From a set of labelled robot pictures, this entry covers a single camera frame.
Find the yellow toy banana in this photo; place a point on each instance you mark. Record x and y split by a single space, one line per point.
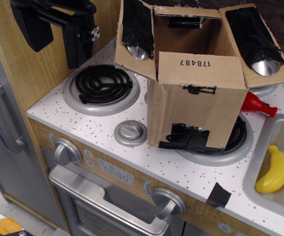
273 180

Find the black front-right stove burner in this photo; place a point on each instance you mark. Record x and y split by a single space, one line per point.
239 144

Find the grey oven knob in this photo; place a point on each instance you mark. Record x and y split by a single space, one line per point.
167 203
66 152

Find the red toy bottle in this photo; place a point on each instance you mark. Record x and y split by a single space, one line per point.
253 104

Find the grey right oven knob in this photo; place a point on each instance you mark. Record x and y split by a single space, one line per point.
167 203

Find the metal spoon under tape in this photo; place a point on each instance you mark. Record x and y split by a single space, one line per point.
136 51
266 68

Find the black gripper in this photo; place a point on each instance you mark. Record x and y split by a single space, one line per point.
34 17

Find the grey round stovetop knob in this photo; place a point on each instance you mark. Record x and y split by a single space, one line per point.
130 133

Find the black front-left stove burner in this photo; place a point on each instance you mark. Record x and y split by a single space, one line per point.
101 90

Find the oven clock display panel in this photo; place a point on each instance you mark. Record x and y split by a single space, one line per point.
116 172

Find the grey left oven knob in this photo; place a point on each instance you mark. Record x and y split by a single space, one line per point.
66 152

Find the metal spoon under right tape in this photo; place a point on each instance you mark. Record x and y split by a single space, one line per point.
266 68

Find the metal spoon under left tape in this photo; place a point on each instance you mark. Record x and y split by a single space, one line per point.
136 51

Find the orange object on floor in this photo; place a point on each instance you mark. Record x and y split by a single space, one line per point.
8 226

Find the grey oven door with handle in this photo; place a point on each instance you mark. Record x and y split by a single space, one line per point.
94 206

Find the black tape piece on counter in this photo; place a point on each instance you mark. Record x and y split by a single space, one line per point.
219 197

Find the grey toy sink basin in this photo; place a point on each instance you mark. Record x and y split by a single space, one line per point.
272 133

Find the brown cardboard box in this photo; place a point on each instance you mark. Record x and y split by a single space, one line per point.
199 68

